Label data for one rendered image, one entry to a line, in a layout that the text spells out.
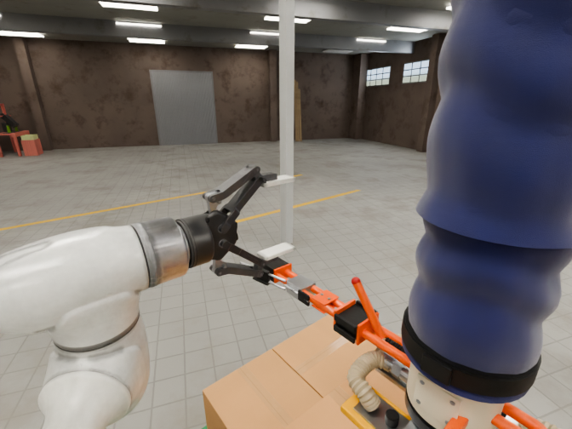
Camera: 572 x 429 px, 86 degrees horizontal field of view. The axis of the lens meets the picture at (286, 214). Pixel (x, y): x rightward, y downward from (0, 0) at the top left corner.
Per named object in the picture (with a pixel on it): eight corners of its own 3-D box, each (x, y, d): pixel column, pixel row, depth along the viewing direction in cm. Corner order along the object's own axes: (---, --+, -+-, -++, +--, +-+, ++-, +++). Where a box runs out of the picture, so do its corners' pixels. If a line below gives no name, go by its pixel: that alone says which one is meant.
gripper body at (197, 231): (166, 211, 46) (221, 199, 52) (173, 260, 49) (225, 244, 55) (186, 225, 41) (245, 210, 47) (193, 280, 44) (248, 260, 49)
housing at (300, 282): (316, 294, 97) (316, 282, 96) (300, 302, 93) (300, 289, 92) (300, 284, 102) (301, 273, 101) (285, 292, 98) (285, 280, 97)
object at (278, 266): (291, 276, 107) (292, 263, 105) (275, 283, 102) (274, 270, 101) (277, 266, 113) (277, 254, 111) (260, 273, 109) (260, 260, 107)
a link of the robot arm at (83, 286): (121, 207, 43) (134, 283, 49) (-34, 237, 34) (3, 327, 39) (145, 239, 36) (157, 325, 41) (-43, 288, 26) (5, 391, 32)
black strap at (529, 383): (550, 351, 58) (557, 334, 57) (509, 430, 44) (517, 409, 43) (433, 297, 75) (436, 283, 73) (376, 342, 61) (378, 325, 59)
